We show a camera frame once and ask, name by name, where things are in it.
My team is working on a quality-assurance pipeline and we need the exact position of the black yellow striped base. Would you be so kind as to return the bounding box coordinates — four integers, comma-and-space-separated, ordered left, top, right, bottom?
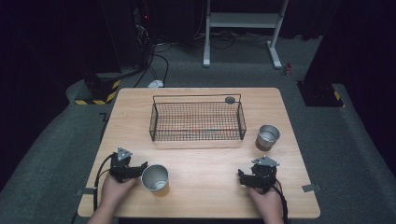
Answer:
296, 79, 346, 108
74, 72, 122, 106

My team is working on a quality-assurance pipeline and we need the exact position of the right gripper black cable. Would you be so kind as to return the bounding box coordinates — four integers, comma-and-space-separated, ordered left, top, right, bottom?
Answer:
275, 179, 290, 224

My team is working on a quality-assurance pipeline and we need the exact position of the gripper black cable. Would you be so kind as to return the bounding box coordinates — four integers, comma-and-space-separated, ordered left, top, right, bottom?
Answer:
92, 153, 115, 213
275, 179, 290, 224

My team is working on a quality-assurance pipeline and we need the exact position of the yellow steel cup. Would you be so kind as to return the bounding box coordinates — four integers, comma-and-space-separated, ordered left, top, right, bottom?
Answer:
140, 163, 171, 198

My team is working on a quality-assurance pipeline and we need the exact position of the bundle of floor cables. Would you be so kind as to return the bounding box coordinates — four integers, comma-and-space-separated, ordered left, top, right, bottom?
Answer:
191, 28, 273, 51

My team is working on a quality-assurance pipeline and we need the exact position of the black floor cable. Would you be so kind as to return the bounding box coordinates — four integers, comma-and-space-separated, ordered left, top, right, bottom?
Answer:
133, 46, 171, 89

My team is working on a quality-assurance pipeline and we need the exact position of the white power adapter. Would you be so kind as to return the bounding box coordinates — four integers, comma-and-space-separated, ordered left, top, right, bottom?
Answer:
147, 79, 165, 90

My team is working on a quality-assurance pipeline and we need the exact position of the person's right hand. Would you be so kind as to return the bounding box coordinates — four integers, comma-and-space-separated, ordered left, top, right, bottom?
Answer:
247, 182, 285, 219

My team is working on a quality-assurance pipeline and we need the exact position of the grey tape strip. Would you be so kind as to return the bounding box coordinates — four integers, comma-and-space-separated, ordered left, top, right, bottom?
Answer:
76, 187, 98, 197
301, 183, 323, 193

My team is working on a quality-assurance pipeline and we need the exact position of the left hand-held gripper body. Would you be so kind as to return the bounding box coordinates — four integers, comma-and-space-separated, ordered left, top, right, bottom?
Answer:
108, 147, 142, 183

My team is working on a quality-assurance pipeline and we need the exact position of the beige steel cup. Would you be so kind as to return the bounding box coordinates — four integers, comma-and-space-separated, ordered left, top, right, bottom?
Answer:
254, 123, 281, 153

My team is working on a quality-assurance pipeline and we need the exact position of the black computer tower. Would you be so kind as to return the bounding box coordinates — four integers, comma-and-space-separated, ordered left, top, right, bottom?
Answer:
99, 0, 157, 71

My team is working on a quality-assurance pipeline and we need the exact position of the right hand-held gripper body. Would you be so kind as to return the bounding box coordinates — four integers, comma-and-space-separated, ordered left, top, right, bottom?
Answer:
248, 155, 280, 194

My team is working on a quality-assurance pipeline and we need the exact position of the person's left hand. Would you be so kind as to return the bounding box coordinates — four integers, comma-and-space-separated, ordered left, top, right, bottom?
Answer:
99, 173, 138, 210

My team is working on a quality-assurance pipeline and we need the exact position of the white metal stand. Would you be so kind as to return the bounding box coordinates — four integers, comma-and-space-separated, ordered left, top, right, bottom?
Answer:
202, 0, 290, 70

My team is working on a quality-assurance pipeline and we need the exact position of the black wire basket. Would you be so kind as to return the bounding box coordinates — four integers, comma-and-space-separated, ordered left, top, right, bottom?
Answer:
148, 93, 248, 143

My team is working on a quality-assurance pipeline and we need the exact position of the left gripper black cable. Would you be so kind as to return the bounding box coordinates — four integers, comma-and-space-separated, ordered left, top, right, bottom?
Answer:
92, 153, 115, 213

